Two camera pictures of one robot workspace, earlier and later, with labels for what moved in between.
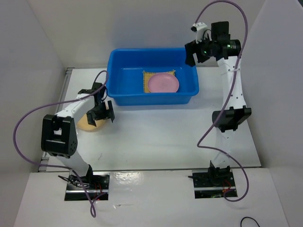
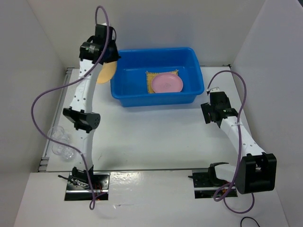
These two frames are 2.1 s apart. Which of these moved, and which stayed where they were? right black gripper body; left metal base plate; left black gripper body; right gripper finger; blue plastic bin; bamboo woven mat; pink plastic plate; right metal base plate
Moved: pink plastic plate; bamboo woven mat; right gripper finger; right black gripper body; left black gripper body
Stayed: left metal base plate; right metal base plate; blue plastic bin
